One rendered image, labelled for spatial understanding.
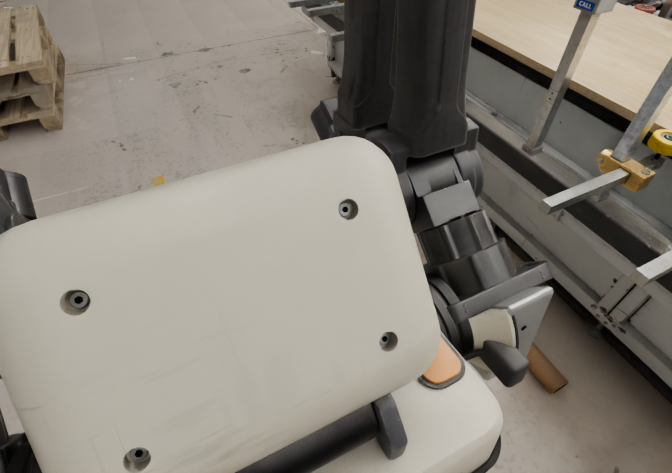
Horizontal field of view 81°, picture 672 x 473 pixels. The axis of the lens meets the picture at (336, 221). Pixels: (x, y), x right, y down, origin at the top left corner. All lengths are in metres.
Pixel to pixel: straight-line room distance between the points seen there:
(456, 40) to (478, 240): 0.17
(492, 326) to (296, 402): 0.21
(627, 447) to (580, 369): 0.28
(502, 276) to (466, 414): 0.14
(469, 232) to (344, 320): 0.21
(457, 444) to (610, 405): 1.61
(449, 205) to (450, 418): 0.19
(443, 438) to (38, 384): 0.22
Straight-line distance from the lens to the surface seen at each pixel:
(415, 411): 0.29
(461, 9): 0.35
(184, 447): 0.21
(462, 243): 0.38
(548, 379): 1.74
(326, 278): 0.20
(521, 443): 1.69
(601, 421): 1.84
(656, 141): 1.38
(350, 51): 0.46
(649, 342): 1.89
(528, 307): 0.37
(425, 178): 0.39
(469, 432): 0.30
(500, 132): 1.59
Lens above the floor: 1.51
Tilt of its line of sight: 46 degrees down
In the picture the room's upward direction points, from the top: straight up
